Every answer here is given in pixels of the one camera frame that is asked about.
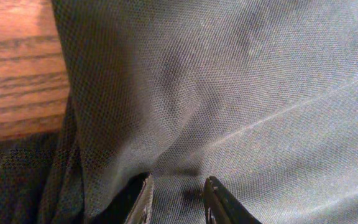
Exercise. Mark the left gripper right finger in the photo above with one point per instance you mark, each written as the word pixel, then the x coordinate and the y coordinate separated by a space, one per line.
pixel 221 207

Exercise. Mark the black t-shirt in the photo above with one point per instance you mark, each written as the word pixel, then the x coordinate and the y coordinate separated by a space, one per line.
pixel 262 95

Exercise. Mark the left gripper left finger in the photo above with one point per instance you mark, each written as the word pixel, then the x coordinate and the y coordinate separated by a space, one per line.
pixel 132 205

